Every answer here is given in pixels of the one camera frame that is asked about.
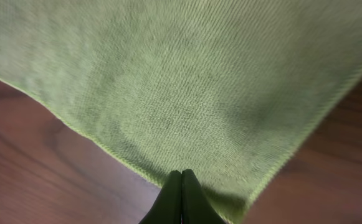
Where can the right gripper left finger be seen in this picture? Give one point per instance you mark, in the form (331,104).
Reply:
(167,206)

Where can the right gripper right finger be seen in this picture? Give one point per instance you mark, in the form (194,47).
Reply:
(195,207)

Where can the light green cloth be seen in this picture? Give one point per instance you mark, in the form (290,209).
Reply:
(229,89)

